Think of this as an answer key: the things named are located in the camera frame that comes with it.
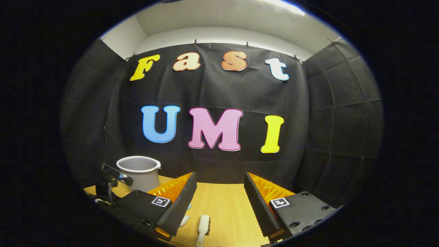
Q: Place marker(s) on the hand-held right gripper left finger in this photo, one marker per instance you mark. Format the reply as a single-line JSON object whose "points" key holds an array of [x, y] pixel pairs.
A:
{"points": [[181, 206]]}

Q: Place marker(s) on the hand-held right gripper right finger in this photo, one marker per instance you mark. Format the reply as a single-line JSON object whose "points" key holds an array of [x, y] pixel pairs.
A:
{"points": [[259, 209]]}

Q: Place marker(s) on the grey plastic dustpan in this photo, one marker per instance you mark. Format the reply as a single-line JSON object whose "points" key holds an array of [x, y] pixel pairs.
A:
{"points": [[184, 221]]}

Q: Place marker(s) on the small grey broom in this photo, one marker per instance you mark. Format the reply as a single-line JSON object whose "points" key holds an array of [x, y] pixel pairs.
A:
{"points": [[203, 224]]}

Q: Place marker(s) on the grey garbage bin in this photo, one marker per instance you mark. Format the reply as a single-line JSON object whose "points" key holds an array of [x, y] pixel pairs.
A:
{"points": [[140, 178]]}

